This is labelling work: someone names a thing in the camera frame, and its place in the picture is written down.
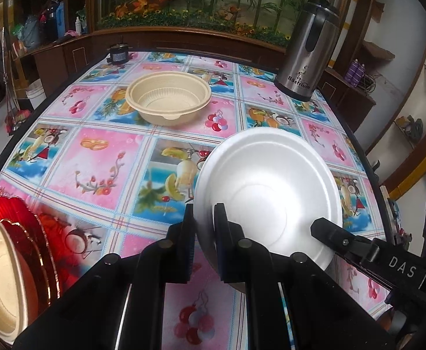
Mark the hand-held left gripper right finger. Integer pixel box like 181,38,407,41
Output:
213,202,392,350

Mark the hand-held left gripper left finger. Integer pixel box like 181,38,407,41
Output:
13,204,195,350

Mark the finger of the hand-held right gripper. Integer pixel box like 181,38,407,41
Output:
311,217,379,267

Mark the white foam bowl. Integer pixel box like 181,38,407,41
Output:
193,127,343,292

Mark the gold-rimmed red glass plate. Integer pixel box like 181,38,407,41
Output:
0,219,59,300

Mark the large red glass plate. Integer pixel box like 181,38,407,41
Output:
0,195,77,301

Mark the dark grey table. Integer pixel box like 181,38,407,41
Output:
0,49,396,241

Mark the fruit-print tablecloth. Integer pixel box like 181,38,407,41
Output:
0,51,394,350

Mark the stainless steel thermos jug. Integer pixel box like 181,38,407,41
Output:
274,0,341,101

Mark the small black device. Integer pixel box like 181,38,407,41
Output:
106,44,131,65

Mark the white plastic bucket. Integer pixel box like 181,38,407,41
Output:
25,79,47,108

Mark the red mop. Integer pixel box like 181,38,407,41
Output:
2,25,31,134

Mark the wooden cabinet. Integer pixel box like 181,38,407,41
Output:
16,29,155,92

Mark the artificial flower planter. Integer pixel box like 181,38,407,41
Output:
94,0,348,48

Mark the black bottle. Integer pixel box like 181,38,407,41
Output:
40,0,59,42

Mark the grey-blue thermos flask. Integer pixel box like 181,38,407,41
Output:
22,16,41,48

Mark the wooden wall shelf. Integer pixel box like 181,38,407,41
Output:
324,0,426,194

